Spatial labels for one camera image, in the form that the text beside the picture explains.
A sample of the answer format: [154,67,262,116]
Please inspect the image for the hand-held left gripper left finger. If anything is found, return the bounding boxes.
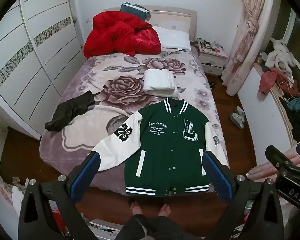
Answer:
[18,152,102,240]

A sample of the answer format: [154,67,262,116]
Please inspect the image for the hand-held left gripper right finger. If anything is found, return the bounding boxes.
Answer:
[202,150,283,240]

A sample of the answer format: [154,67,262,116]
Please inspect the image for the green and white varsity jacket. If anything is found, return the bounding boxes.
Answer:
[87,97,228,197]

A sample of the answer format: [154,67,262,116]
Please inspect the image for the pink floral cloth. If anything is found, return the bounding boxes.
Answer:
[247,150,300,182]

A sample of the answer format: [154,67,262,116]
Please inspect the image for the teal garment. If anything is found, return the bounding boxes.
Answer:
[286,96,300,118]

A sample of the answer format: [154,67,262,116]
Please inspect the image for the person's left foot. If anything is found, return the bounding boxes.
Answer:
[130,200,143,217]

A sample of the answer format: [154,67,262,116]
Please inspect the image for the person's foot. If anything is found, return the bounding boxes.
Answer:
[158,204,172,218]
[130,200,143,217]

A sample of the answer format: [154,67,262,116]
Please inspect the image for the person's right foot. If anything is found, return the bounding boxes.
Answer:
[158,204,172,218]

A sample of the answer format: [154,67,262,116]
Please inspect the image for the black leather garment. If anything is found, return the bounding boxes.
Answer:
[45,90,95,132]

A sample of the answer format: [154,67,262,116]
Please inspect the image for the pink garment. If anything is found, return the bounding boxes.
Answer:
[259,67,298,98]

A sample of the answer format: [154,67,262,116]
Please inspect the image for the person's dark pants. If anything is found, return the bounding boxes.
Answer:
[120,214,188,240]

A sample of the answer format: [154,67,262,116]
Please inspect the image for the floral bed blanket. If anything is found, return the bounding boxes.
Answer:
[40,47,230,190]

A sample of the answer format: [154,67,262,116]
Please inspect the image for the folded white cloth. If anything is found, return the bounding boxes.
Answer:
[143,69,179,98]

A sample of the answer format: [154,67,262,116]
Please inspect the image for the white nightstand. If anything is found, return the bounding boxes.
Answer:
[197,44,228,77]

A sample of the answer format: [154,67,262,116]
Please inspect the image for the white wardrobe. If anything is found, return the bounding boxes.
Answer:
[0,0,89,140]

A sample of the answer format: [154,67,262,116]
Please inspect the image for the pink floral curtain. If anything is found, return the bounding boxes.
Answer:
[221,0,275,97]

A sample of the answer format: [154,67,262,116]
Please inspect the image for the clutter of small nightstand items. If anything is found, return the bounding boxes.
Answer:
[196,39,224,52]

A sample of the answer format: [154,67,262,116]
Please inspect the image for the white pillow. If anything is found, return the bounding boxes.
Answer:
[152,26,192,50]

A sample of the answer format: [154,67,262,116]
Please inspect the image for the red quilt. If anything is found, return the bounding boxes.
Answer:
[83,11,162,58]

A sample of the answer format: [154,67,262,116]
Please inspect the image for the cream bed headboard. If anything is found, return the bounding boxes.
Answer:
[104,5,198,40]

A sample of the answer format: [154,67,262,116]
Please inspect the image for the teal cushion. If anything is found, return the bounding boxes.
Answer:
[120,2,150,20]

